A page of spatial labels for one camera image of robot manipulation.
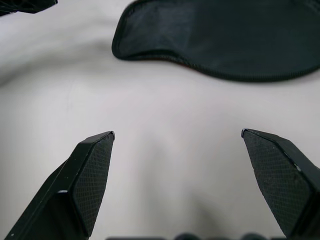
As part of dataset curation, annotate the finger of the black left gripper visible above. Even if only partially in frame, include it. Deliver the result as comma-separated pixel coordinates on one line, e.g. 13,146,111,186
0,0,59,17

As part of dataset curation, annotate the red paddle case black trim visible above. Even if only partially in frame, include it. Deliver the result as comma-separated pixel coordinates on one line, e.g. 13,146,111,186
111,0,320,83

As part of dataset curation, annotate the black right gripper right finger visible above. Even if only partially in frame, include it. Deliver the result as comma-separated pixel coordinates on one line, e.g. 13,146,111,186
241,128,320,240

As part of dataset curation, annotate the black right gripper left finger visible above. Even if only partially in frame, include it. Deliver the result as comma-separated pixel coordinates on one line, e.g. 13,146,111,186
0,130,116,240

